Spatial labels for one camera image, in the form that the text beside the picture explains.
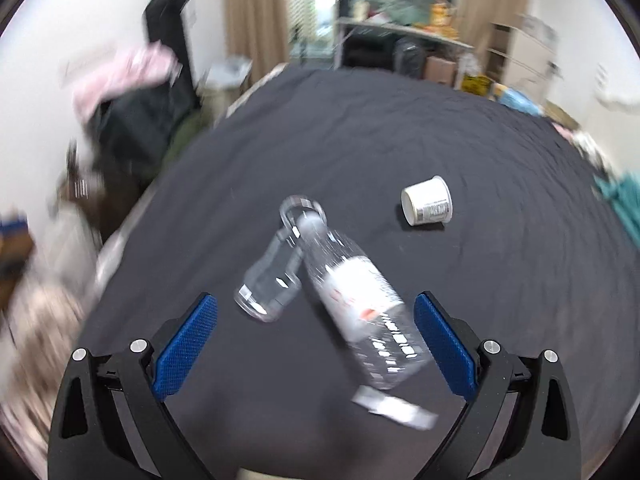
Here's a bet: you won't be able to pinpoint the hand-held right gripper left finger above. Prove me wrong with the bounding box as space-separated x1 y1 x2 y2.
47 292 219 480

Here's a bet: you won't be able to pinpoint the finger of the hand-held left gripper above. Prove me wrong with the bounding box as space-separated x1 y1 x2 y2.
0 214 29 236

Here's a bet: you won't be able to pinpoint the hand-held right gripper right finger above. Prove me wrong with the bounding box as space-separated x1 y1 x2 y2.
414 291 583 480

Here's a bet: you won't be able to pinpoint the clear plastic water bottle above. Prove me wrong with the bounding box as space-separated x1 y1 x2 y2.
295 210 433 392

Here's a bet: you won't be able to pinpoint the dark grey bed cover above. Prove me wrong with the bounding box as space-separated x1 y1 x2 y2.
82 65 640 480

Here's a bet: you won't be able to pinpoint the brown ribbon gift bag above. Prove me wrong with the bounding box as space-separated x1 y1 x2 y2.
50 145 106 221

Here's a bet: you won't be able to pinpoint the small clear plastic case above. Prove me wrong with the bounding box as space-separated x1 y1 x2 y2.
351 385 441 431

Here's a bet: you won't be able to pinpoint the clear plastic blister packaging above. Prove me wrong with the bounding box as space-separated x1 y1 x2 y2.
234 195 328 323

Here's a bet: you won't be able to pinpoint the white paper cup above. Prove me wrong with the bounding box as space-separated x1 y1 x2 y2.
400 175 455 227

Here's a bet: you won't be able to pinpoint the pink garment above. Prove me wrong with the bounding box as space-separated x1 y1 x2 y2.
72 42 183 123

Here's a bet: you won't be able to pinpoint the olive green bag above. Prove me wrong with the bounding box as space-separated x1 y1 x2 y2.
160 110 216 176

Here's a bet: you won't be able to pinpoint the teal towel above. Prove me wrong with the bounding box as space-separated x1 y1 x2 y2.
592 170 640 251

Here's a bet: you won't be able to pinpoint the white and pink clothes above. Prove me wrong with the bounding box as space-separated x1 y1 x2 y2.
550 120 616 171

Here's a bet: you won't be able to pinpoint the black guitar bag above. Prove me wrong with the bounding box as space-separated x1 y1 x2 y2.
142 0 201 111

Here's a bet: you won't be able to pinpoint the light blue plastic bag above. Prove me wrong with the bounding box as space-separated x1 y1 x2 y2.
497 85 546 118

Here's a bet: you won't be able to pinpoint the bin with white liner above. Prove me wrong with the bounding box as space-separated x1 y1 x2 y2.
202 55 253 121

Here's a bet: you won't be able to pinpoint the yellow plastic bag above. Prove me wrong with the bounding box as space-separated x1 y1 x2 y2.
460 72 493 96

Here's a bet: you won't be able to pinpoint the pink suitcase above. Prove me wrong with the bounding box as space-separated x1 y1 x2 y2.
425 55 458 86

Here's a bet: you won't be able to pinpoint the black suitcase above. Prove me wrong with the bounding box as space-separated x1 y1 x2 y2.
345 35 396 68

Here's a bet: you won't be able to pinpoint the beige drawer cabinet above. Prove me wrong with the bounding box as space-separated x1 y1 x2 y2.
487 12 561 96

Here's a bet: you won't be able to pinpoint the white folding desk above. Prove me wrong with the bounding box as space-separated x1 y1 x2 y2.
335 15 476 81

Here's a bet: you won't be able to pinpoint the beige curtain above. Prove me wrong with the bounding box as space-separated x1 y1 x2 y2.
457 0 531 56
222 0 291 68

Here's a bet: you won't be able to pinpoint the white bed frame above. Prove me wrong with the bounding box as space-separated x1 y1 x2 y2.
595 67 640 111

